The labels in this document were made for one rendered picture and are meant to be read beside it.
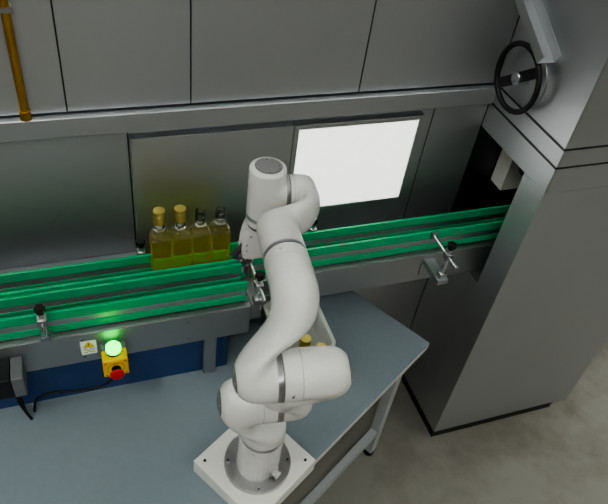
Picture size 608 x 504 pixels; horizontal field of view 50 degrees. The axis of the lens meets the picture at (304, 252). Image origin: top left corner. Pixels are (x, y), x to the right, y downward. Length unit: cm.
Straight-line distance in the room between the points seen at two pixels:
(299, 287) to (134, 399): 109
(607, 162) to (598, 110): 23
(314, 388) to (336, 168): 103
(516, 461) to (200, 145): 202
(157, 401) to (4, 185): 78
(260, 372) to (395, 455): 187
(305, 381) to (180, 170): 92
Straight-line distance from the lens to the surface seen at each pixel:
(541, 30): 207
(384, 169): 219
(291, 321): 116
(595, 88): 192
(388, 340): 237
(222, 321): 201
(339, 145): 205
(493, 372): 278
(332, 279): 217
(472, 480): 305
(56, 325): 193
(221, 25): 177
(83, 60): 176
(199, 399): 214
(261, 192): 145
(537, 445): 327
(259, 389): 120
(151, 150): 188
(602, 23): 190
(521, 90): 213
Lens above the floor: 252
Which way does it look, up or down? 43 degrees down
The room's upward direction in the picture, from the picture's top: 9 degrees clockwise
